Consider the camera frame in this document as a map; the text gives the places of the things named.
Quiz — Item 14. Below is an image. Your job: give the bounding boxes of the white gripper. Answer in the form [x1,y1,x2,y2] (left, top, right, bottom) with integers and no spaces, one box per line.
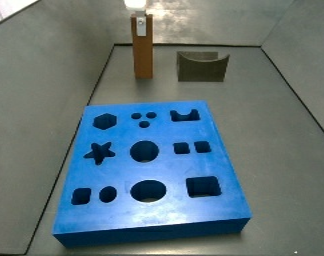
[123,0,147,37]

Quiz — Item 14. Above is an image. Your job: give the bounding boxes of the brown arch bar object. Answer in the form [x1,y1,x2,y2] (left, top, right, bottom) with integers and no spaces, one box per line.
[130,14,153,79]

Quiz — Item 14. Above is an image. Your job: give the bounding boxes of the black curved fixture stand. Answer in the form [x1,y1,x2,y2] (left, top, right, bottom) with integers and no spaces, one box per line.
[177,51,230,82]

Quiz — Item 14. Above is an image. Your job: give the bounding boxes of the blue foam shape board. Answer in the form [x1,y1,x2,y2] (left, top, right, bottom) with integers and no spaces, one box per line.
[53,101,252,248]

